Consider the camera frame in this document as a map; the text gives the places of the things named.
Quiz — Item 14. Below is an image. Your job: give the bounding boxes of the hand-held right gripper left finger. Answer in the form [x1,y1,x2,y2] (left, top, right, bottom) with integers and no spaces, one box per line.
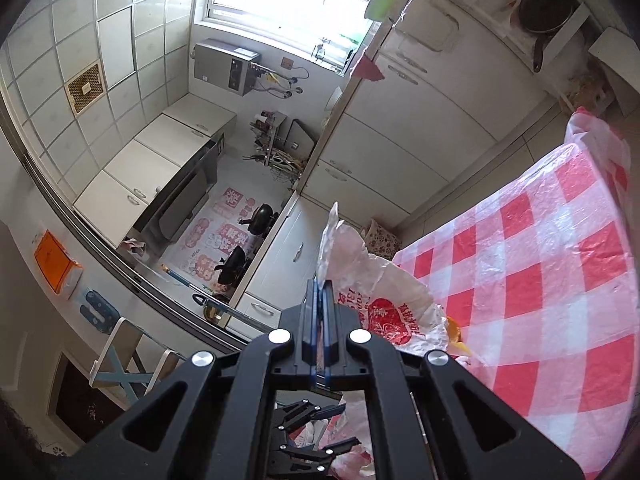
[55,279,324,480]

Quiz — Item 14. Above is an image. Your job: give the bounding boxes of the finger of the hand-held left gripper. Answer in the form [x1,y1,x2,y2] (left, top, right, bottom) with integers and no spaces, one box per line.
[267,436,362,479]
[272,399,347,432]

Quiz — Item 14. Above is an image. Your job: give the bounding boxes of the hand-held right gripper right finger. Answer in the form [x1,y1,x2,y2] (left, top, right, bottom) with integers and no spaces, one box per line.
[323,280,584,480]

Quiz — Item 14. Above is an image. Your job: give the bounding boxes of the white plastic bag red print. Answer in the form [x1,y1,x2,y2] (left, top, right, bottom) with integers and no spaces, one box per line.
[292,201,451,480]

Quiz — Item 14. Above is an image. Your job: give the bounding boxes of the small orange peel piece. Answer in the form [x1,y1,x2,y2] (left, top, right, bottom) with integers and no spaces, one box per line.
[446,316,472,357]

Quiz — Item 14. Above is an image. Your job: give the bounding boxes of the white base cabinet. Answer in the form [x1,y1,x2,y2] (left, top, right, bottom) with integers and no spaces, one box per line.
[227,194,353,343]

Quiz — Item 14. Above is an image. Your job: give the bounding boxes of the black pot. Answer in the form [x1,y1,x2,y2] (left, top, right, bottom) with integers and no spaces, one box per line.
[239,203,279,236]
[212,247,249,286]

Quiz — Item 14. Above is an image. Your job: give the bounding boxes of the metal utensil rack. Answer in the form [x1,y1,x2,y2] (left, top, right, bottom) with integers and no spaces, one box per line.
[243,109,308,183]

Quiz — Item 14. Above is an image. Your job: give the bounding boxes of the steel range hood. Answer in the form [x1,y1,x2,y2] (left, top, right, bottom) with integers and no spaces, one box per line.
[119,137,224,257]

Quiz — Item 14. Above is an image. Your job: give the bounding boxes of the white folding rack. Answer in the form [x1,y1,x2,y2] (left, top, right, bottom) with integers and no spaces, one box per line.
[89,317,187,403]

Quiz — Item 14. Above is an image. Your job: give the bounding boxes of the tall white cabinets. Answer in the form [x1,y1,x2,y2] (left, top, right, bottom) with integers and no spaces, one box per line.
[295,0,568,233]

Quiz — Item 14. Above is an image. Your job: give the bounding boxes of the red checked plastic tablecloth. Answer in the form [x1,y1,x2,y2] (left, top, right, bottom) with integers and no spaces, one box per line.
[392,107,632,478]

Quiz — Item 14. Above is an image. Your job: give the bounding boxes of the red cloth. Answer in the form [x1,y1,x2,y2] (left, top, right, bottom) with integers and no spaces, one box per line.
[351,55,386,82]

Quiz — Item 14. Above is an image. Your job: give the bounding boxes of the grey water heater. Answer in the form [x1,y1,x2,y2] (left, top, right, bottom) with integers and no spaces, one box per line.
[193,38,262,97]

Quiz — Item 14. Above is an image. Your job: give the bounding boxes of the kitchen window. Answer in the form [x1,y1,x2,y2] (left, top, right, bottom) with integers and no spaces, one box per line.
[207,0,401,77]

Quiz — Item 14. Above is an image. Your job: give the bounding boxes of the green plastic plate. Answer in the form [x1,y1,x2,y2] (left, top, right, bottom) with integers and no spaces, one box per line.
[364,0,401,21]

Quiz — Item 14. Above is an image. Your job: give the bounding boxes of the ceiling vent grille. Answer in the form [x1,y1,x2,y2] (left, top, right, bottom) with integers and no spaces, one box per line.
[63,60,106,115]

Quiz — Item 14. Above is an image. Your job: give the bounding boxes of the black wok pan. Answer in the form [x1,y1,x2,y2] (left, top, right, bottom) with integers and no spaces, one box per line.
[519,0,577,73]

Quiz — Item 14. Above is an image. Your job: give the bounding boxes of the white stool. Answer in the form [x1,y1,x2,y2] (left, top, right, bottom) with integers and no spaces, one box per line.
[587,26,640,117]

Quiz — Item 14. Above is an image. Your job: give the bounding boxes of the mop handle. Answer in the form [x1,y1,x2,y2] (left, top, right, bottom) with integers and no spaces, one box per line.
[160,264,273,333]

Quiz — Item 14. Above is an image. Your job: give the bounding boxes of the pink patterned wall sticker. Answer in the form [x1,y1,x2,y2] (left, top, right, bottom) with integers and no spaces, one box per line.
[160,185,283,293]

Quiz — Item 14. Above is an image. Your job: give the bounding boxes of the blue wall hook rack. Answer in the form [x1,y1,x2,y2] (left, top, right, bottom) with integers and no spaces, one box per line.
[80,287,119,334]

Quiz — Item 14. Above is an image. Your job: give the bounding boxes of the white wall cabinets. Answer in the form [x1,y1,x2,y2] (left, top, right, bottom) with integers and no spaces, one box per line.
[73,94,237,249]

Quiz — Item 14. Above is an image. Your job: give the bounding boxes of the orange wall box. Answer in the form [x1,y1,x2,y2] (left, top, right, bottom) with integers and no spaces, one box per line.
[33,230,84,294]

